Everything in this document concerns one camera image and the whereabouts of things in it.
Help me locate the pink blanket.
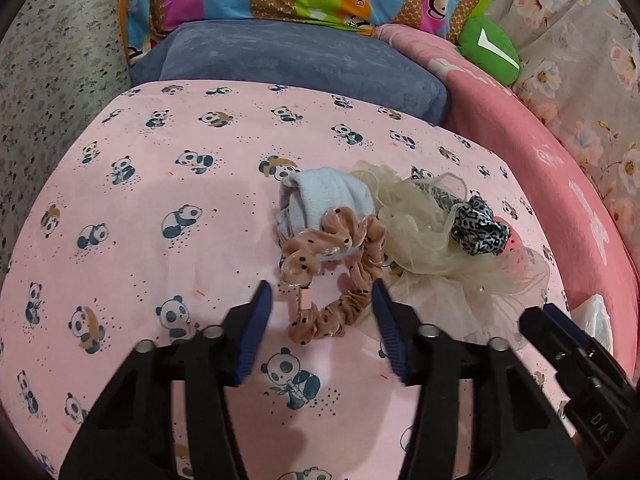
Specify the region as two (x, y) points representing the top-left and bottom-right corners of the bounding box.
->
(372, 24), (632, 361)

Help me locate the beige polka dot scrunchie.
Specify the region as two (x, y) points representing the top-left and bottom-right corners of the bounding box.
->
(279, 207), (388, 345)

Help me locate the green plush toy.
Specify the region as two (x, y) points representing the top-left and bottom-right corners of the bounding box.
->
(459, 16), (521, 86)

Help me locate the leopard print scrunchie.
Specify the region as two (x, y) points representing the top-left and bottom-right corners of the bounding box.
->
(448, 195), (510, 256)

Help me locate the cream organza scrunchie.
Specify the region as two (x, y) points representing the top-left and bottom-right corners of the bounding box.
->
(350, 160), (551, 342)

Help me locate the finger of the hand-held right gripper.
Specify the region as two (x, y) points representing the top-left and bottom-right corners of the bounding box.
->
(544, 303), (598, 356)
(518, 308), (581, 368)

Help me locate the pink panda print cloth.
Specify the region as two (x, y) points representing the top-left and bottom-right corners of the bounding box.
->
(0, 81), (581, 480)

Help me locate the floral bed sheet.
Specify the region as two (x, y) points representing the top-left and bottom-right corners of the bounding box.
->
(480, 0), (640, 241)

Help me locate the white lined trash bin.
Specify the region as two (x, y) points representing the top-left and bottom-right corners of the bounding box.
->
(570, 294), (612, 342)

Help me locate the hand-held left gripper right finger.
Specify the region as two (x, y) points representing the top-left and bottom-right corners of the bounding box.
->
(371, 279), (587, 480)

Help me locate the light blue scrunchie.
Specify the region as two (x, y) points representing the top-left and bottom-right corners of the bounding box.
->
(275, 169), (373, 263)

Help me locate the blue velvet cushion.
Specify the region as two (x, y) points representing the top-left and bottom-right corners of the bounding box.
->
(129, 21), (448, 126)

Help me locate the pink round hair clip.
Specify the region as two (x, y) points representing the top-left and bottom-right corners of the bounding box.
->
(492, 225), (527, 267)

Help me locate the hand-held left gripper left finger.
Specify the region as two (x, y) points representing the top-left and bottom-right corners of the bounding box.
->
(59, 280), (274, 480)

